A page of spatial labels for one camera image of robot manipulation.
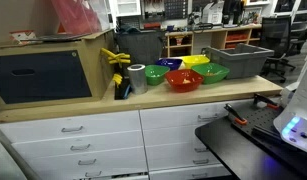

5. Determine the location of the small green plastic bowl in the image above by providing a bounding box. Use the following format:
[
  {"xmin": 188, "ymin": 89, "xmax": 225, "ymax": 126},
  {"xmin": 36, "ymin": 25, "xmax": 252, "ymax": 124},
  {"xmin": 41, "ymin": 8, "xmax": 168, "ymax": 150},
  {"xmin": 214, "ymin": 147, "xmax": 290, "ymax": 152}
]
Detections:
[{"xmin": 144, "ymin": 64, "xmax": 171, "ymax": 86}]

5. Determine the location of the red plastic bowl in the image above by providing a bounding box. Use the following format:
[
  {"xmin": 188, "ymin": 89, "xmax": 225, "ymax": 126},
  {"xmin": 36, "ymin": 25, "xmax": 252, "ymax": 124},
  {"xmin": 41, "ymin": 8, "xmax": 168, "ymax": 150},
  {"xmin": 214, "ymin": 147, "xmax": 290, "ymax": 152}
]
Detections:
[{"xmin": 164, "ymin": 68, "xmax": 205, "ymax": 93}]

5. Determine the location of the blue plastic bowl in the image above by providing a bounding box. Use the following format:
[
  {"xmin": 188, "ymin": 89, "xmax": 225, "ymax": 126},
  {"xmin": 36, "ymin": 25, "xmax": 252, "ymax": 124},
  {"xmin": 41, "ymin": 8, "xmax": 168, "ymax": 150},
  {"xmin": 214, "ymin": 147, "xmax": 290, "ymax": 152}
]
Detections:
[{"xmin": 155, "ymin": 57, "xmax": 184, "ymax": 71}]

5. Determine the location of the yellow plastic bowl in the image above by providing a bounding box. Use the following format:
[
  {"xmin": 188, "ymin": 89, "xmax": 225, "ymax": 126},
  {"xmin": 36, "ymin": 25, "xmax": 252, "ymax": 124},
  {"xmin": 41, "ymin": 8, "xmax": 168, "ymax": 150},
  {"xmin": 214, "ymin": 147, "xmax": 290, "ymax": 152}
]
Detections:
[{"xmin": 181, "ymin": 54, "xmax": 211, "ymax": 70}]

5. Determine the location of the large green plastic bowl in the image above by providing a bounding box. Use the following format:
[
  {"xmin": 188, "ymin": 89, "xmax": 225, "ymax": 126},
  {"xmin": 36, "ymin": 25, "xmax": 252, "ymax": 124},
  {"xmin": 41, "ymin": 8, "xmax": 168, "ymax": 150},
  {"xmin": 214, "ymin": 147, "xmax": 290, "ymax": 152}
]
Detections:
[{"xmin": 191, "ymin": 62, "xmax": 231, "ymax": 85}]

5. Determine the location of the grey plastic bucket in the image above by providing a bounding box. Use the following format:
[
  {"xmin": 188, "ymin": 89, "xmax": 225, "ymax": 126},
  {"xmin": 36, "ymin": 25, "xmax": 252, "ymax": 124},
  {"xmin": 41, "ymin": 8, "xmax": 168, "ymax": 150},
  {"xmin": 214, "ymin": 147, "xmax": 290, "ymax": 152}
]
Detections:
[{"xmin": 204, "ymin": 43, "xmax": 276, "ymax": 80}]

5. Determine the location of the black and blue tool holder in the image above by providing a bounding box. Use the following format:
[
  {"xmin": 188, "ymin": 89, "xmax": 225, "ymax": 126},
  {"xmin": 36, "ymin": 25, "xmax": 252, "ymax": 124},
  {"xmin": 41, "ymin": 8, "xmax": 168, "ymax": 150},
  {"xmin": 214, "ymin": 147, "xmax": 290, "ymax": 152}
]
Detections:
[{"xmin": 114, "ymin": 83, "xmax": 133, "ymax": 101}]

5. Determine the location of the grey fabric bin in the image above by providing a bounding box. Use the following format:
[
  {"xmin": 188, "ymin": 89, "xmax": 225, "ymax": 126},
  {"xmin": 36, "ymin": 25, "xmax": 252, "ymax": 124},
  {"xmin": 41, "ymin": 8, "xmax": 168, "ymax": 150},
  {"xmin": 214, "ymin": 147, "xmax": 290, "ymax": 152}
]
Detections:
[{"xmin": 114, "ymin": 29, "xmax": 166, "ymax": 66}]

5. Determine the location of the large yellow clamp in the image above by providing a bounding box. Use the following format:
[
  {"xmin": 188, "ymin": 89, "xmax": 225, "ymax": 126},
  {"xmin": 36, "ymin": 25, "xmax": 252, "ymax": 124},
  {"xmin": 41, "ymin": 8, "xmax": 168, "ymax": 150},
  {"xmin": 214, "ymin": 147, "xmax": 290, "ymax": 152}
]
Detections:
[{"xmin": 100, "ymin": 47, "xmax": 132, "ymax": 66}]

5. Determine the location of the white drawer cabinet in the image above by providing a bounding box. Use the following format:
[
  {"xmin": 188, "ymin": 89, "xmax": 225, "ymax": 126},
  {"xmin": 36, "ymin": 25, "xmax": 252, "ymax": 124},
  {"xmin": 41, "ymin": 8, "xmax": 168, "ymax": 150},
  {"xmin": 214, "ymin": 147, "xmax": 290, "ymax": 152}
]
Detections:
[{"xmin": 0, "ymin": 98, "xmax": 257, "ymax": 180}]

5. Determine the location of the white cardboard box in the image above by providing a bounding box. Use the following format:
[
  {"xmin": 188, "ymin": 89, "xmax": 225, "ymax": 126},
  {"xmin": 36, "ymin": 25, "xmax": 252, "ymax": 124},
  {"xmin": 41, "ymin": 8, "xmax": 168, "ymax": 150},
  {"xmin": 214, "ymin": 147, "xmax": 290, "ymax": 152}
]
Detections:
[{"xmin": 202, "ymin": 1, "xmax": 225, "ymax": 25}]

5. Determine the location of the orange storage bin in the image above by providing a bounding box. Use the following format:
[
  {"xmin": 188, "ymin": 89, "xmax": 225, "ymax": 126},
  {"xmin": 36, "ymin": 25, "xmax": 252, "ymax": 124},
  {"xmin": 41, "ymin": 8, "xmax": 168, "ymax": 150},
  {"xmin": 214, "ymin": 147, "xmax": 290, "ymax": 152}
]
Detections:
[{"xmin": 225, "ymin": 31, "xmax": 249, "ymax": 42}]

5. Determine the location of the black robot table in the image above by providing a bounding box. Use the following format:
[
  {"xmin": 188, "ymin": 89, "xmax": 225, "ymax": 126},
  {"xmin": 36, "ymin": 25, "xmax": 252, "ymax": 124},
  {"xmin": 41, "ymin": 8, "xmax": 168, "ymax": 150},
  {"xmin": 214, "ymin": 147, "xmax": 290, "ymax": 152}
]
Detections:
[{"xmin": 194, "ymin": 99, "xmax": 307, "ymax": 180}]

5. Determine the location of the red translucent plastic bin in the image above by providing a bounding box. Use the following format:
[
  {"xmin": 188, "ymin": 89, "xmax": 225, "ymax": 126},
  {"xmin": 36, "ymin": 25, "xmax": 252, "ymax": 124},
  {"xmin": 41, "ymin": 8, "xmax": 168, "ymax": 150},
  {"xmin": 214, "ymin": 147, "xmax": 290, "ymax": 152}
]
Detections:
[{"xmin": 50, "ymin": 0, "xmax": 111, "ymax": 35}]

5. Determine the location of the wooden box with black panel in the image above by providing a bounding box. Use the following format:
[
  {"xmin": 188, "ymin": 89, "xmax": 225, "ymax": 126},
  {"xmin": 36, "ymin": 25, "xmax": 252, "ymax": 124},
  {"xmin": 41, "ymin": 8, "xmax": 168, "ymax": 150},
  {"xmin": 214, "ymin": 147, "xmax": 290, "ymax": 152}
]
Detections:
[{"xmin": 0, "ymin": 29, "xmax": 116, "ymax": 111}]

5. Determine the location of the black office chair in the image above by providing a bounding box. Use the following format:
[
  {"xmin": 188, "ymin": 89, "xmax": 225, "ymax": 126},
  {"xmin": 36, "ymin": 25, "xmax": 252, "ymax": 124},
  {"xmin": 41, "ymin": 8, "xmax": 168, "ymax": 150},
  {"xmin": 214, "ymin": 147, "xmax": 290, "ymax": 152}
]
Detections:
[
  {"xmin": 288, "ymin": 22, "xmax": 307, "ymax": 57},
  {"xmin": 258, "ymin": 15, "xmax": 298, "ymax": 84}
]

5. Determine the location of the patterned flat carton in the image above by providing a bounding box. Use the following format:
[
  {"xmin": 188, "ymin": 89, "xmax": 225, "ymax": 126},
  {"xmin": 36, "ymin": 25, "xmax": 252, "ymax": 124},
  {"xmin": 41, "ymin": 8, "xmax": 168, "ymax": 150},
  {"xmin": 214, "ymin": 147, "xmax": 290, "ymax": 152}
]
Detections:
[{"xmin": 8, "ymin": 29, "xmax": 38, "ymax": 46}]

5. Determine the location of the metal drawer handle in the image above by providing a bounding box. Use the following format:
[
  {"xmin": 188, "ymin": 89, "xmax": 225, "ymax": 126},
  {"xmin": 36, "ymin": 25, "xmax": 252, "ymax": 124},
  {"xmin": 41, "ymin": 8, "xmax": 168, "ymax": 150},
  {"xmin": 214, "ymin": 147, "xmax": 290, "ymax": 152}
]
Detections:
[
  {"xmin": 69, "ymin": 143, "xmax": 92, "ymax": 152},
  {"xmin": 194, "ymin": 147, "xmax": 211, "ymax": 154},
  {"xmin": 191, "ymin": 172, "xmax": 209, "ymax": 179},
  {"xmin": 60, "ymin": 125, "xmax": 84, "ymax": 134},
  {"xmin": 84, "ymin": 170, "xmax": 103, "ymax": 178},
  {"xmin": 77, "ymin": 158, "xmax": 98, "ymax": 167},
  {"xmin": 192, "ymin": 158, "xmax": 210, "ymax": 166},
  {"xmin": 196, "ymin": 113, "xmax": 220, "ymax": 122}
]

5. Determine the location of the black clamp with orange handle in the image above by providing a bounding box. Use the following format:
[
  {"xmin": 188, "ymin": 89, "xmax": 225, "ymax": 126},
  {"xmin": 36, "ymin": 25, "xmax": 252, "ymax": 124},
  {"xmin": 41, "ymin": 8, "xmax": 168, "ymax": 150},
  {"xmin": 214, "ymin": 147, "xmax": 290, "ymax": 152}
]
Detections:
[
  {"xmin": 253, "ymin": 93, "xmax": 281, "ymax": 111},
  {"xmin": 223, "ymin": 103, "xmax": 249, "ymax": 126}
]

